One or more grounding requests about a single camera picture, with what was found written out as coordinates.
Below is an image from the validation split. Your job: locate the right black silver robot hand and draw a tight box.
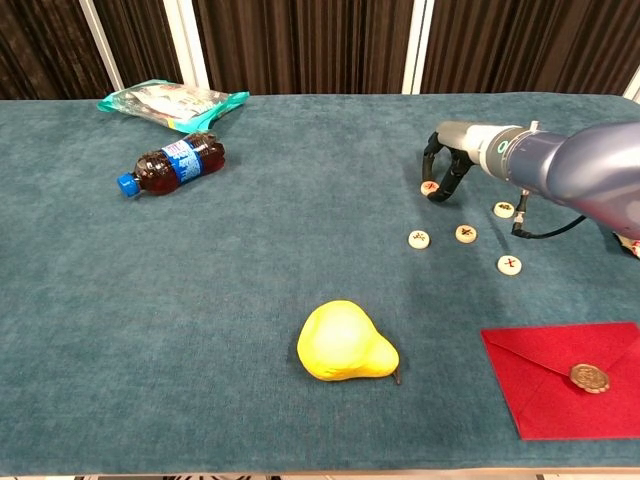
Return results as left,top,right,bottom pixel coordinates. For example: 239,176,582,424
422,119,489,204

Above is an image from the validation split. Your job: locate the dark brown curtain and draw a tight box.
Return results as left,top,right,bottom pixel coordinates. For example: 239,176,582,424
0,0,640,101

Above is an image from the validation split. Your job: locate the patterned cloth pouch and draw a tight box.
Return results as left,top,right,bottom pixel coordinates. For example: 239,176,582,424
610,230,640,260

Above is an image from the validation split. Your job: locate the yellow pear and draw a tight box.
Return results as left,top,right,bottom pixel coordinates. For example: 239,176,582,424
296,299,403,386

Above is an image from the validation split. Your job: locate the teal table cloth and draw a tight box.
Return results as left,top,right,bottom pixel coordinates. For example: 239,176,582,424
0,92,640,476

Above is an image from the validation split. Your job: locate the red envelope gold seal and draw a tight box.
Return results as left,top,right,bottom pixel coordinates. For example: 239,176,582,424
479,321,640,442

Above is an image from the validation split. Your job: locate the cola bottle blue label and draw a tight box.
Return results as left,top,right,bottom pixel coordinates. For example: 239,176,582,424
116,131,227,199

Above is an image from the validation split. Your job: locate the teal-edged snack bag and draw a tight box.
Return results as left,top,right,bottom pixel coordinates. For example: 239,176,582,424
96,78,251,135

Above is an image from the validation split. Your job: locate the wide white frame post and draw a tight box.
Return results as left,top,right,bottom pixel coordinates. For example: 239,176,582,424
622,67,640,105
162,0,210,90
402,0,435,95

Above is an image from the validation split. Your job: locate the thin white frame post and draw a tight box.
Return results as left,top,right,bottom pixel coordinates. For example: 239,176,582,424
78,0,125,92

